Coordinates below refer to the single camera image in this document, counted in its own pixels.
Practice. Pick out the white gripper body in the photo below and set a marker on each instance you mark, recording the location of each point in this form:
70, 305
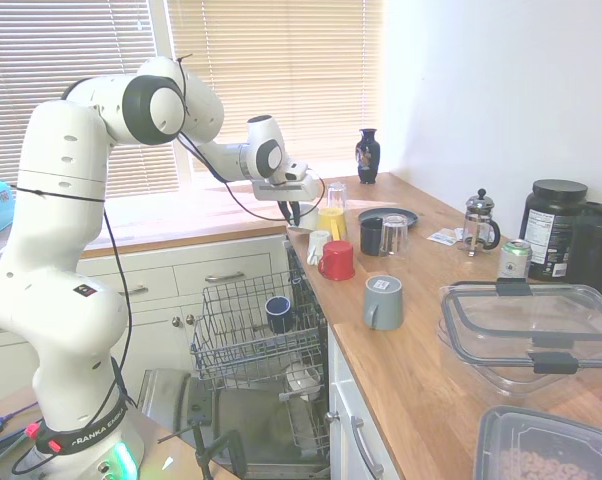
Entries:
286, 191

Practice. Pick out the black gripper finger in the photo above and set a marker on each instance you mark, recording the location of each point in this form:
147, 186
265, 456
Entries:
284, 210
296, 212

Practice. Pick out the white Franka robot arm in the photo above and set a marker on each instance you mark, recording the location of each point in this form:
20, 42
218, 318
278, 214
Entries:
61, 150

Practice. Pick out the yellow mug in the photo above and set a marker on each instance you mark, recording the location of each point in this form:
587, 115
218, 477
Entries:
330, 222

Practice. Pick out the small white mug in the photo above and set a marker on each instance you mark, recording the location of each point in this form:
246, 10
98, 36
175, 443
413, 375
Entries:
318, 242

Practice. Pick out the red mug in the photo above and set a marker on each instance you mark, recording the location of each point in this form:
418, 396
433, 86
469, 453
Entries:
338, 260

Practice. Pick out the black mug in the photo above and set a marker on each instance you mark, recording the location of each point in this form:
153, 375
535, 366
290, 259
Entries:
370, 237

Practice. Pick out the navy blue mug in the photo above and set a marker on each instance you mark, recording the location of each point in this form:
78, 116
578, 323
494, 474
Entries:
280, 317

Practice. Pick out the grey mug with sticker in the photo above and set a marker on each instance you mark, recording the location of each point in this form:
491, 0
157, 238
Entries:
386, 305

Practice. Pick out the steel dishwasher door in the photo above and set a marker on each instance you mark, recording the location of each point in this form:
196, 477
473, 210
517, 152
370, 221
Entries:
246, 415

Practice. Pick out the tall clear drinking glass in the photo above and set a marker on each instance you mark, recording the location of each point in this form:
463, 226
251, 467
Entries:
336, 195

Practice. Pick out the dark blue painted vase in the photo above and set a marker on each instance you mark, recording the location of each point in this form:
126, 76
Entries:
367, 160

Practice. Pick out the wide clear glass tumbler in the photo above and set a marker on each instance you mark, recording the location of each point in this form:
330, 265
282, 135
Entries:
395, 237

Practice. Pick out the dark round plate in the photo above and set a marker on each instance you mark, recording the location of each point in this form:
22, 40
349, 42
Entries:
411, 217

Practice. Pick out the wide beige window blind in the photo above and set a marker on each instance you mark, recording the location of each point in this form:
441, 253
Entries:
306, 75

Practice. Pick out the round metal cabinet knob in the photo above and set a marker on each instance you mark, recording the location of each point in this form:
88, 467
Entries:
189, 320
177, 321
333, 416

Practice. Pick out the white paper sachet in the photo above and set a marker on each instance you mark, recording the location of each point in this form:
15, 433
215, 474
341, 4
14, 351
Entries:
458, 233
441, 238

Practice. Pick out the white bowl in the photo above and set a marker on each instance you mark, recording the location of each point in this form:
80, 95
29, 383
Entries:
301, 377

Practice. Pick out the chrome glass french press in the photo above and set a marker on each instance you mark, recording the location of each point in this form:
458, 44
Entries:
478, 225

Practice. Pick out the white green drink can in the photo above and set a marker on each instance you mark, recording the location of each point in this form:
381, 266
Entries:
515, 262

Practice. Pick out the clear plastic storage container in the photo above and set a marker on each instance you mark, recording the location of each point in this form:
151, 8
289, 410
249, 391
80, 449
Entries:
481, 367

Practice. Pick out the black supplement tub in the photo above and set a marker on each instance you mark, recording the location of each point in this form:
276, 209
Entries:
551, 230

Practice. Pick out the clear lid grey rim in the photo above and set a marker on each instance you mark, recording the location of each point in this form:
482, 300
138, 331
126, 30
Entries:
531, 320

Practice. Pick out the narrow beige window blind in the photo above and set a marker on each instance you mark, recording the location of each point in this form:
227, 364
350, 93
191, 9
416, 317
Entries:
56, 40

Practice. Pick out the black plastic jug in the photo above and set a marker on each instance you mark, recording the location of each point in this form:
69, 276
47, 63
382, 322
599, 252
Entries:
593, 250

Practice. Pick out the grey lidded food container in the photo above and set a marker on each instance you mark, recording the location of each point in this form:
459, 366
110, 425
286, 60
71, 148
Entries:
541, 440

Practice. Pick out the red plug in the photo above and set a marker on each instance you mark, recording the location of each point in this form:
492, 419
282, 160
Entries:
32, 431

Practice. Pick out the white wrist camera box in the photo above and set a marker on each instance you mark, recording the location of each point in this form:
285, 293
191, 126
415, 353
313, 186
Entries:
295, 172

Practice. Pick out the black camera stand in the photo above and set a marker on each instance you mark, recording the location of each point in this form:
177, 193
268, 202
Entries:
203, 455

